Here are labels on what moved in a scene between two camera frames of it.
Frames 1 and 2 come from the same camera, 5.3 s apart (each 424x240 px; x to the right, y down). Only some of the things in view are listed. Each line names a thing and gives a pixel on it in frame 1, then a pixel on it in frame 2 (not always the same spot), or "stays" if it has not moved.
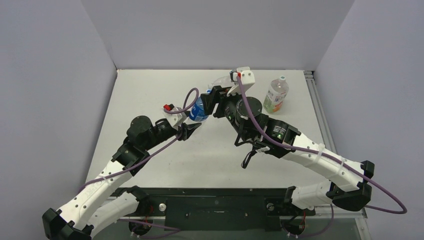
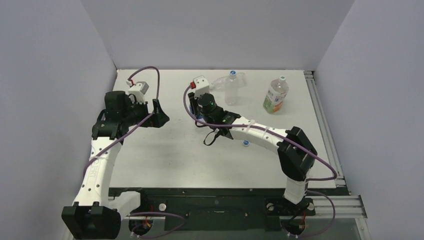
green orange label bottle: (277, 92) stays
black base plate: (219, 208) stays
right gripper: (214, 102) to (192, 103)
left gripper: (184, 131) to (158, 119)
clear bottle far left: (224, 82) stays
